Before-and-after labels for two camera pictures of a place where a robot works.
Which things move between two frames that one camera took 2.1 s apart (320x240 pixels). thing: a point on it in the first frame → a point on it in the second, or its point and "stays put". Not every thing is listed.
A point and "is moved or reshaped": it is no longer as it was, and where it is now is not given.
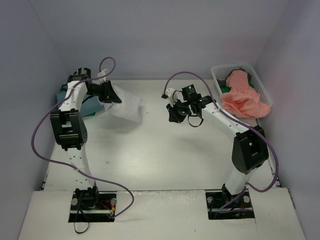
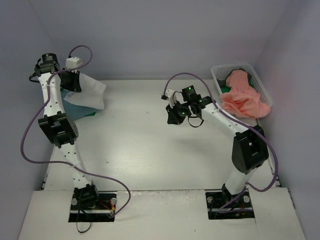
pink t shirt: x=242 y=99 stays put
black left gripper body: x=107 y=90 → x=71 y=81
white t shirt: x=129 y=110 is moved or reshaped
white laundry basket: x=220 y=71 stays put
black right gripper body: x=175 y=114 stays put
